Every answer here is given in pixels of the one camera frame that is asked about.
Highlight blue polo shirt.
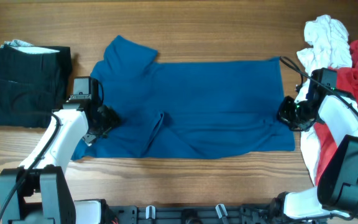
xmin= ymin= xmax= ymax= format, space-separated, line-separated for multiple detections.
xmin=72 ymin=36 xmax=295 ymax=160

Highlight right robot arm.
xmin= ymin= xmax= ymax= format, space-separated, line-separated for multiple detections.
xmin=277 ymin=68 xmax=358 ymax=222

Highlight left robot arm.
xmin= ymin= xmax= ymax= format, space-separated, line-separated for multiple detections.
xmin=0 ymin=77 xmax=121 ymax=223

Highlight white t-shirt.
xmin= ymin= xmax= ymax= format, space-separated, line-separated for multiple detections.
xmin=296 ymin=15 xmax=352 ymax=185

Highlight folded black garment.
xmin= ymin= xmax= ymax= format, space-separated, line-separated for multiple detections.
xmin=0 ymin=45 xmax=73 ymax=128

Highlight white garment under black stack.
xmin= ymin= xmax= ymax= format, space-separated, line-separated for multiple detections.
xmin=0 ymin=39 xmax=59 ymax=54

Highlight left black camera cable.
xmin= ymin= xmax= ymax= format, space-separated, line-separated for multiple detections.
xmin=0 ymin=110 xmax=63 ymax=224

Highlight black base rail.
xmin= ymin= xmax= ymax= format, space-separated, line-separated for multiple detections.
xmin=110 ymin=204 xmax=289 ymax=224

